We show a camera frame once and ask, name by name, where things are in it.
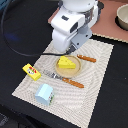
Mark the wooden handled toy fork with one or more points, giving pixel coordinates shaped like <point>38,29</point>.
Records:
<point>66,80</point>

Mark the round wooden plate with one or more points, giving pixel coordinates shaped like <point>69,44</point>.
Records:
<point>68,72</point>

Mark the yellow cheese wedge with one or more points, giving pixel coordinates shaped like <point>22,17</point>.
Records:
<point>64,62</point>

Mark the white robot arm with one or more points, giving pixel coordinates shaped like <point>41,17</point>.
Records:
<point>79,6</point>

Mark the cream bowl on stove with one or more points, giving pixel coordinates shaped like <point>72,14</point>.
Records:
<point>122,14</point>

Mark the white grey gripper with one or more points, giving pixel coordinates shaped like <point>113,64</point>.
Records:
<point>71,29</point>

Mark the beige woven placemat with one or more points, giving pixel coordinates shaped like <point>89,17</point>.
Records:
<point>70,103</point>

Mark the yellow butter box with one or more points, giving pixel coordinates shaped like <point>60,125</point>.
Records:
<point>32,72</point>

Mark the wooden handled toy knife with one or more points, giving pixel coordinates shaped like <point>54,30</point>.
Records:
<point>86,58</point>

